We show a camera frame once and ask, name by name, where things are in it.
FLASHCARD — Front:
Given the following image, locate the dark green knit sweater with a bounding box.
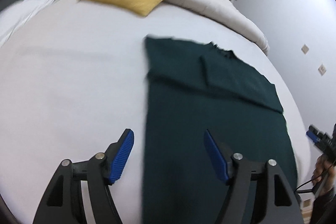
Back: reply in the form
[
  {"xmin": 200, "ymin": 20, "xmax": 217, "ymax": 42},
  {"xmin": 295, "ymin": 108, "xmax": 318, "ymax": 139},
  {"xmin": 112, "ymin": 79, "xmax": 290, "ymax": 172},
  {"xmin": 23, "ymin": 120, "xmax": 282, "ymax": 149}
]
[{"xmin": 142, "ymin": 37, "xmax": 297, "ymax": 223}]

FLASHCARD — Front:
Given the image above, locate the person's right hand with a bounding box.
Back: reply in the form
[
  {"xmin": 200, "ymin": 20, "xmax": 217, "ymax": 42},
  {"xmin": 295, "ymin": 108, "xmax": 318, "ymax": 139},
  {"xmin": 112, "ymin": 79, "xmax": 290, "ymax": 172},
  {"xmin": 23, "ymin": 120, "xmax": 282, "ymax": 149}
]
[{"xmin": 312, "ymin": 155, "xmax": 335, "ymax": 197}]

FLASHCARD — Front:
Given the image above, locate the white bed sheet mattress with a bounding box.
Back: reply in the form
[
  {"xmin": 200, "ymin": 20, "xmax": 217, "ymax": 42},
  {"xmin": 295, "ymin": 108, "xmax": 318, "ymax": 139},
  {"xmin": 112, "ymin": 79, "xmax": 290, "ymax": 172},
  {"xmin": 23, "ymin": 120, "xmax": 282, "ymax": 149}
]
[{"xmin": 1, "ymin": 0, "xmax": 311, "ymax": 223}]

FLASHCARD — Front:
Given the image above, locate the white folded blanket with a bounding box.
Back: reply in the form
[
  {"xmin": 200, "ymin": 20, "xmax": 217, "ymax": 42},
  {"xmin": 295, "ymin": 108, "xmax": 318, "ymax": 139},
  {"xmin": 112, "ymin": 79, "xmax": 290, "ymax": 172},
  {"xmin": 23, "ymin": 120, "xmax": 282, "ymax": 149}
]
[{"xmin": 0, "ymin": 0, "xmax": 59, "ymax": 47}]

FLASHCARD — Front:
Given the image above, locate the black cable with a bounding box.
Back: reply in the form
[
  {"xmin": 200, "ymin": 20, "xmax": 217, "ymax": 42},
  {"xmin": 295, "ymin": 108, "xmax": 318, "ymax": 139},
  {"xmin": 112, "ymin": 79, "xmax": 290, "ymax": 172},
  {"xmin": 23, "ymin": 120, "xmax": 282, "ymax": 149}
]
[{"xmin": 295, "ymin": 160, "xmax": 333, "ymax": 195}]

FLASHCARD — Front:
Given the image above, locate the lower wall socket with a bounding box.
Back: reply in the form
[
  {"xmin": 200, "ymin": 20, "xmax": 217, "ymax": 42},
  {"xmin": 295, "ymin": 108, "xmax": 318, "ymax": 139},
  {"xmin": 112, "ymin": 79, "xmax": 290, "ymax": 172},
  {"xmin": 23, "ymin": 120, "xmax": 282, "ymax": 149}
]
[{"xmin": 318, "ymin": 64, "xmax": 326, "ymax": 76}]

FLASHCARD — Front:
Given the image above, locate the wall socket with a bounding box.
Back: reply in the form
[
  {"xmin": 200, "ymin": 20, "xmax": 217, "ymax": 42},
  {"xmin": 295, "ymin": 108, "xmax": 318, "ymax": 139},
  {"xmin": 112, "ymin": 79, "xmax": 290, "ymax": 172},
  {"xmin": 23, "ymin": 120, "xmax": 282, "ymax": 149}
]
[
  {"xmin": 301, "ymin": 44, "xmax": 309, "ymax": 54},
  {"xmin": 318, "ymin": 64, "xmax": 326, "ymax": 76}
]

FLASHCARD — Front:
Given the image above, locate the upper wall socket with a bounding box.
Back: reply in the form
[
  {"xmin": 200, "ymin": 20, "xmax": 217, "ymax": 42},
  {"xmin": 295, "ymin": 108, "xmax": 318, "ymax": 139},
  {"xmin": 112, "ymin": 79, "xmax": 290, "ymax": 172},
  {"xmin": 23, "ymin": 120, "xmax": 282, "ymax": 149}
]
[{"xmin": 301, "ymin": 44, "xmax": 309, "ymax": 54}]

